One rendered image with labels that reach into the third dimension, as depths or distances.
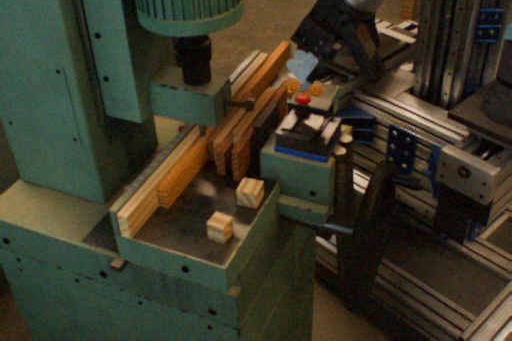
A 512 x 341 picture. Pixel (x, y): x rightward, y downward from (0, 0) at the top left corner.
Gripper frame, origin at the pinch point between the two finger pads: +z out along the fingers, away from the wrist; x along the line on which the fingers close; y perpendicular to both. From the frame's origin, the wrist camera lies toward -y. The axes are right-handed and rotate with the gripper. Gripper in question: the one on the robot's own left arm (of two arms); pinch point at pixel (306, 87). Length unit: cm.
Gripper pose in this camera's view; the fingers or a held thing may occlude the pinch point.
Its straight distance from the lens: 113.5
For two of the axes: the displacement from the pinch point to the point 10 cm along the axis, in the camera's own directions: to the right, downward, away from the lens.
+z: -4.3, 5.8, 6.9
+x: -4.0, 5.6, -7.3
